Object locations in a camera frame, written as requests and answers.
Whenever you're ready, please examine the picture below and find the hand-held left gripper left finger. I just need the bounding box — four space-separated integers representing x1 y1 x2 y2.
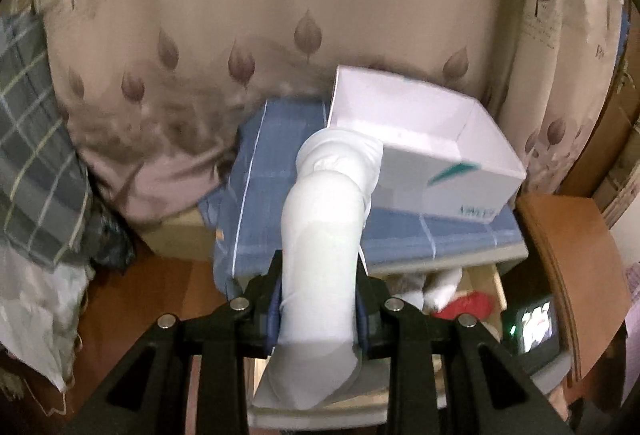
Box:
62 251 286 435

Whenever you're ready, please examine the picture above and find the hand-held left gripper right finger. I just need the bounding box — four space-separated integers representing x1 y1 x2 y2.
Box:
354 260 576 435

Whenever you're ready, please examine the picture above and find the wooden drawer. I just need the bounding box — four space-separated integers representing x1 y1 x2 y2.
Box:
250 260 506 431

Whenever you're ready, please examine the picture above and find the white sock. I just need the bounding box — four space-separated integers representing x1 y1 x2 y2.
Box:
422 267 463 313
252 126 386 411

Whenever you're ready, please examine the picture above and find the white cardboard box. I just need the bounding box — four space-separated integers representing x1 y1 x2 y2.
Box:
326 65 527 222

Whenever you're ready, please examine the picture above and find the red cloth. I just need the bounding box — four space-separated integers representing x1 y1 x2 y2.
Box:
432 292 493 321

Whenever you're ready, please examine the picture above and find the brown wooden board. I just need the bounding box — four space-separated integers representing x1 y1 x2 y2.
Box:
515 192 626 381

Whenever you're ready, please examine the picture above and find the white rolled sock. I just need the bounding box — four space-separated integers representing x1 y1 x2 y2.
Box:
422 267 463 313

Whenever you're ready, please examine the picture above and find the beige cardboard box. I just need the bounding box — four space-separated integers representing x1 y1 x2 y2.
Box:
145 207 221 261

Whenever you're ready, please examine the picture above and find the dark plastic bag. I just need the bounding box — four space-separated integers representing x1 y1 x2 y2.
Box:
90 210 136 273

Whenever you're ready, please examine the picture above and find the brown wooden furniture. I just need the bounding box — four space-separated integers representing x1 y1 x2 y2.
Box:
565 25 640 226

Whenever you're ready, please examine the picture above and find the white plastic bag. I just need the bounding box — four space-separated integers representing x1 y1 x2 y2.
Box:
0 245 96 391

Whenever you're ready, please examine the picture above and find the grey plaid cloth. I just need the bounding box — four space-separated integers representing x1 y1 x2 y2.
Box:
0 10 93 271

